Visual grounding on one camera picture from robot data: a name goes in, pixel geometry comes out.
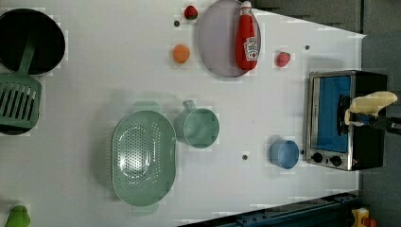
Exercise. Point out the black frying pan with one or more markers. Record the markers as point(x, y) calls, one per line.
point(15, 26)

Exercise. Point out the yellow red toy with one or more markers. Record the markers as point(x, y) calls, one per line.
point(362, 218)

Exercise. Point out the red ketchup bottle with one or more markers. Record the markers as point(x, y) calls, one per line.
point(246, 47)

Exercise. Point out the green slotted spatula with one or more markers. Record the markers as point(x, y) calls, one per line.
point(20, 92)

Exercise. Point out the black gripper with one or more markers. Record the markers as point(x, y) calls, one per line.
point(389, 124)

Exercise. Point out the black silver toaster oven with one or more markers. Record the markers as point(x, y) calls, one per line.
point(329, 140)

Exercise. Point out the blue metal table frame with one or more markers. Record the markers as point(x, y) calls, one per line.
point(330, 211)

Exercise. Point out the peeled yellow banana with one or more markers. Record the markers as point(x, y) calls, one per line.
point(370, 104)

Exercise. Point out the orange fruit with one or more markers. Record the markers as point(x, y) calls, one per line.
point(181, 53)

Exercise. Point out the blue cup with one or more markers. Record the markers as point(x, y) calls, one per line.
point(284, 153)

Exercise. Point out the grey round plate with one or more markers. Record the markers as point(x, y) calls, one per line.
point(216, 37)

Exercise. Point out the green mug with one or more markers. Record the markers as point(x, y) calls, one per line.
point(196, 127)

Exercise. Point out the green perforated colander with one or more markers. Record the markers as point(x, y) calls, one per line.
point(143, 156)

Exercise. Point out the green pear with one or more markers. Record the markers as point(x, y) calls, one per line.
point(18, 217)

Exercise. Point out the pink red strawberry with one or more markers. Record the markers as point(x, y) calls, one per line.
point(282, 59)

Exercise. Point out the dark red strawberry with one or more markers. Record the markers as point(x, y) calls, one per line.
point(190, 13)

